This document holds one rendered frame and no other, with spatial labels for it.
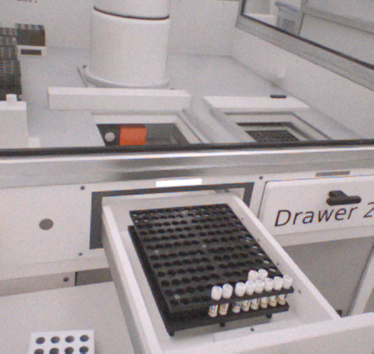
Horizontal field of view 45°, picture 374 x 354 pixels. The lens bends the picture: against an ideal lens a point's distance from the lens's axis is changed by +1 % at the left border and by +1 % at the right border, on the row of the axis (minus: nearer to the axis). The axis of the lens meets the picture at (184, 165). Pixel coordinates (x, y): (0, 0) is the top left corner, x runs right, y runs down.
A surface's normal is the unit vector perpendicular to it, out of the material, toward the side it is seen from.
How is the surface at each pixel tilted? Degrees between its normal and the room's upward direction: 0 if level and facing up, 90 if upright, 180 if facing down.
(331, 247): 90
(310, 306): 90
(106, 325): 0
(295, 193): 90
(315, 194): 90
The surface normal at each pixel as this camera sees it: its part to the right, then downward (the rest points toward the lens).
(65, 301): 0.12, -0.89
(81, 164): 0.33, 0.45
